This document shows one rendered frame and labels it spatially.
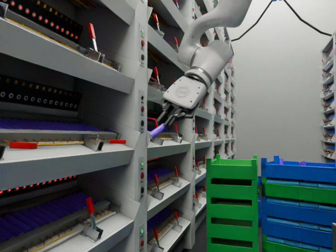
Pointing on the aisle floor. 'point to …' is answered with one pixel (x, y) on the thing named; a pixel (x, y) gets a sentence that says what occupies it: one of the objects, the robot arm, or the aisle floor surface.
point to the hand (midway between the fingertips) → (166, 121)
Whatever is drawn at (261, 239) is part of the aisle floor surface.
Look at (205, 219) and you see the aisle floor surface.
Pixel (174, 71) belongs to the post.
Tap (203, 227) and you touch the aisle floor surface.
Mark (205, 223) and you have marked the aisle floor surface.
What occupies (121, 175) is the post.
